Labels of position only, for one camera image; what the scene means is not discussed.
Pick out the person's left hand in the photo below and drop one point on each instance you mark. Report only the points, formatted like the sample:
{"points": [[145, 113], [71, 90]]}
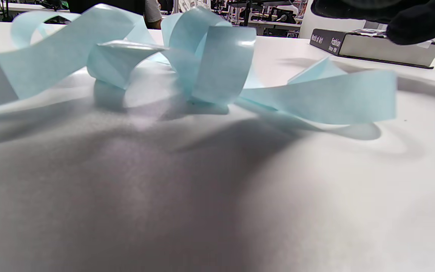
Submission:
{"points": [[421, 19]]}

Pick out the black photo book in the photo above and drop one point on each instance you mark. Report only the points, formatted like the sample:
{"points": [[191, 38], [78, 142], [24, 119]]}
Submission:
{"points": [[383, 51]]}

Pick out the light blue label roll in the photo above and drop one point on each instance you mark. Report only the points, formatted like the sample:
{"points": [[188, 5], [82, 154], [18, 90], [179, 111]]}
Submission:
{"points": [[217, 64]]}

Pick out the cluttered equipment shelf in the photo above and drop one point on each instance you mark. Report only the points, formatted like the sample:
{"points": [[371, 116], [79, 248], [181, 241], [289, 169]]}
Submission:
{"points": [[263, 19]]}

